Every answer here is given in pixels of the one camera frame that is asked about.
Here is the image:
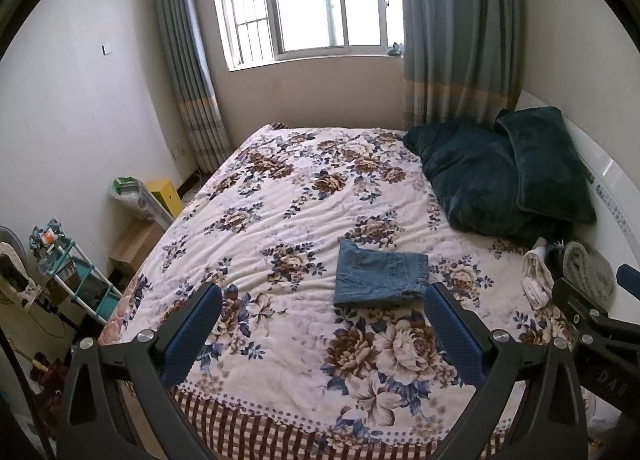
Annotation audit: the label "brown striped bed sheet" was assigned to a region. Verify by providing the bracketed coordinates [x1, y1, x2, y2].
[170, 385, 531, 460]

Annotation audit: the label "yellow box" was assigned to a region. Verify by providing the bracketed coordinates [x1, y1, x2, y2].
[145, 179, 182, 221]

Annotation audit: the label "floral printed blanket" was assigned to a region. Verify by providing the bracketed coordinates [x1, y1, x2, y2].
[97, 125, 581, 446]

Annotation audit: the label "blue denim pants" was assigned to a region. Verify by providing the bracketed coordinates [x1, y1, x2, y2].
[332, 238, 431, 311]

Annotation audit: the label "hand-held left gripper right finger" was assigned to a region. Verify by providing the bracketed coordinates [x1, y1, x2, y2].
[422, 281, 592, 460]

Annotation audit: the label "dark red cloth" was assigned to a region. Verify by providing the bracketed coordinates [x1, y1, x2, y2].
[30, 355, 71, 391]

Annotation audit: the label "small brown cardboard box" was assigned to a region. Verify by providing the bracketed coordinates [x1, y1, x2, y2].
[109, 220, 166, 278]

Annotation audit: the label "dark green pillow flat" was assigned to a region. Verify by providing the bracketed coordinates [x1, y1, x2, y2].
[402, 120, 566, 245]

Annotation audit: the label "green topped plastic bag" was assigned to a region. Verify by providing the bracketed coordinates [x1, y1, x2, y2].
[110, 176, 176, 233]

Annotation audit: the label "white and teal storage rack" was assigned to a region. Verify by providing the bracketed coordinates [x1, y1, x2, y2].
[30, 220, 123, 325]

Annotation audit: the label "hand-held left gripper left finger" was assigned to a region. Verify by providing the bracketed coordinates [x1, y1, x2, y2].
[56, 282, 226, 460]

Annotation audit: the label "white folded cloth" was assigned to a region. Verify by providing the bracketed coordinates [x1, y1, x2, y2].
[520, 237, 563, 311]

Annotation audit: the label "white bed headboard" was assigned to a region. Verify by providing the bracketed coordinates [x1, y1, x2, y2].
[515, 90, 640, 331]

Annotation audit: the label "grey rolled towel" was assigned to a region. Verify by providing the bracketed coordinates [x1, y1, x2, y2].
[562, 241, 616, 311]

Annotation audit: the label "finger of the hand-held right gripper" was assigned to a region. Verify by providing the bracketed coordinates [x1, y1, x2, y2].
[616, 264, 640, 291]
[552, 279, 640, 348]

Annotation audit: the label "grey blue curtain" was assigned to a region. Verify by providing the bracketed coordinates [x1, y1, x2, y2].
[151, 0, 232, 173]
[397, 0, 523, 131]

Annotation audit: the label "white standing fan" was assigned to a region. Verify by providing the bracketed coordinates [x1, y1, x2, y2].
[0, 226, 41, 311]

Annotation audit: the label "white power cable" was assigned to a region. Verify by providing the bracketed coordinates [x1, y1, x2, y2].
[180, 170, 206, 203]

